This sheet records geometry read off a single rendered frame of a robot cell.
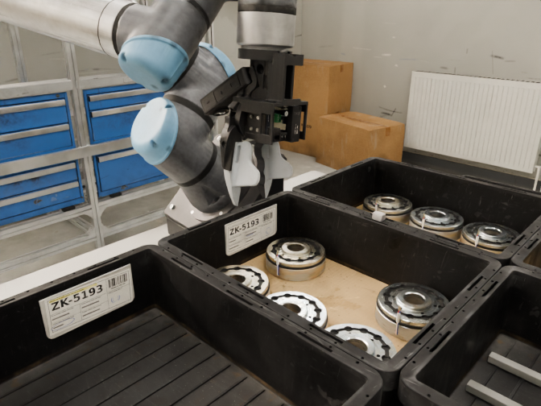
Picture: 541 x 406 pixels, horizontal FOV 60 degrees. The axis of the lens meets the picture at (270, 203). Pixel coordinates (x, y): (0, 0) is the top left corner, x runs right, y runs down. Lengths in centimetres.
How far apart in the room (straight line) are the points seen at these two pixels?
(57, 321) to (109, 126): 197
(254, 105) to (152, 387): 37
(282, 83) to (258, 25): 7
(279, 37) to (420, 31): 350
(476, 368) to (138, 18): 61
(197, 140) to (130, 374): 48
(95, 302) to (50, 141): 182
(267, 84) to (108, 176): 205
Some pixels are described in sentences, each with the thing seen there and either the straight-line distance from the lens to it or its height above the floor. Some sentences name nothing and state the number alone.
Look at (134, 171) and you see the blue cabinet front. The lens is 270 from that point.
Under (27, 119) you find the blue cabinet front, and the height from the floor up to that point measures 78.
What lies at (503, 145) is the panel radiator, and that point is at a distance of 379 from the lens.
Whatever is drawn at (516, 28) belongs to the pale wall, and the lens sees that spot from 382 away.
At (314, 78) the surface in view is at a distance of 414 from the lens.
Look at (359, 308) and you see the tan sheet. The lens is 74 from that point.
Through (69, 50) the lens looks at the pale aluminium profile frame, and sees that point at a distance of 243.
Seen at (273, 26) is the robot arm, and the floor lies 123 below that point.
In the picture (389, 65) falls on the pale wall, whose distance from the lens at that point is 423.
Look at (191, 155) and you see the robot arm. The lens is 93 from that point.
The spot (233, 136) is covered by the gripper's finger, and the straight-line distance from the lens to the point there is 63.
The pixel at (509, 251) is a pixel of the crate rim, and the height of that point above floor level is 93.
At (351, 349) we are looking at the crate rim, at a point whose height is 93.
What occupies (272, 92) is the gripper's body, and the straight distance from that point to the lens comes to 61.
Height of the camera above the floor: 125
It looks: 23 degrees down
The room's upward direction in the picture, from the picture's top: straight up
